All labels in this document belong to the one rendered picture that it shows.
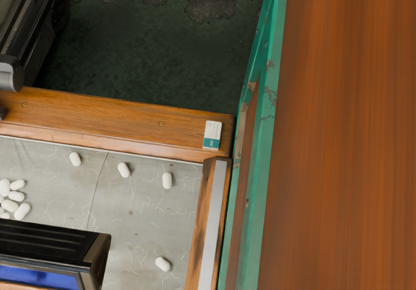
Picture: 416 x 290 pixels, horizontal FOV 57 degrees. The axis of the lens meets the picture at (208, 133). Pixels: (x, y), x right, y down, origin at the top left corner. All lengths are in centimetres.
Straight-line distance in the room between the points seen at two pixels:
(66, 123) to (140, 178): 21
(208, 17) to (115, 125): 109
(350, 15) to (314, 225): 9
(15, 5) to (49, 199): 89
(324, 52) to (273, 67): 16
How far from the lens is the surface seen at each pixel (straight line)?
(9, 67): 86
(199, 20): 187
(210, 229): 73
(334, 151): 16
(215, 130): 84
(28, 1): 165
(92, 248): 53
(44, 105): 95
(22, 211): 92
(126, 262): 87
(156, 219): 86
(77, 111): 92
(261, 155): 33
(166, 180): 85
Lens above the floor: 159
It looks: 75 degrees down
